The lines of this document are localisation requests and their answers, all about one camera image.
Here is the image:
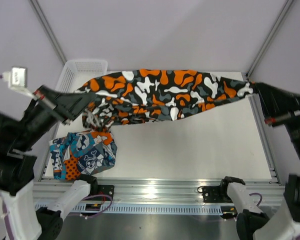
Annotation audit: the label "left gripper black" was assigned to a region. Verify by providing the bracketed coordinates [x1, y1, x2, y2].
[12, 82, 98, 151]

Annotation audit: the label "blue orange patterned shorts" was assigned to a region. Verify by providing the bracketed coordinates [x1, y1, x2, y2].
[49, 130, 118, 181]

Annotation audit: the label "black orange camouflage shorts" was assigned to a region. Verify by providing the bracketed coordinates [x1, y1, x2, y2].
[75, 69, 257, 132]

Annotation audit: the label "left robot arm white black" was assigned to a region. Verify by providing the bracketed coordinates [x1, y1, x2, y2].
[0, 86, 99, 240]

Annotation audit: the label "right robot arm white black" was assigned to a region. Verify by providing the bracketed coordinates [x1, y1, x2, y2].
[218, 82, 300, 240]

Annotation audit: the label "white plastic basket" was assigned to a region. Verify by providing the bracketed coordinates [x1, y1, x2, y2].
[55, 58, 108, 93]

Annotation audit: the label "right side aluminium rail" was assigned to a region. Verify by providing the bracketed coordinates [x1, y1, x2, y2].
[238, 81, 281, 185]

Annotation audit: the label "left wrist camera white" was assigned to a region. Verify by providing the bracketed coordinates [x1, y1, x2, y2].
[2, 66, 34, 98]

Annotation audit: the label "aluminium mounting rail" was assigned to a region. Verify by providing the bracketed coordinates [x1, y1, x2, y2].
[33, 178, 285, 206]

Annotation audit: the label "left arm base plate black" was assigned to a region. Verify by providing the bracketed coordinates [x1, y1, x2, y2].
[90, 184, 115, 202]

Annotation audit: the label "left aluminium frame post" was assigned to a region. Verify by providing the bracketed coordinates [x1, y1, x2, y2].
[28, 0, 67, 65]

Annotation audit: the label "aluminium frame post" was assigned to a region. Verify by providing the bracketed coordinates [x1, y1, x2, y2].
[28, 0, 67, 65]
[245, 0, 297, 80]

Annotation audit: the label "right aluminium frame post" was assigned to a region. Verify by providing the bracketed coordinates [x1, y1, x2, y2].
[245, 0, 297, 80]

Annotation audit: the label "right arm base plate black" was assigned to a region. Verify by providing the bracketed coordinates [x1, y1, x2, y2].
[197, 185, 233, 203]

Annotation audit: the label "white slotted cable duct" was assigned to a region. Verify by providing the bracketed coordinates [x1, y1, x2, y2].
[34, 202, 238, 215]

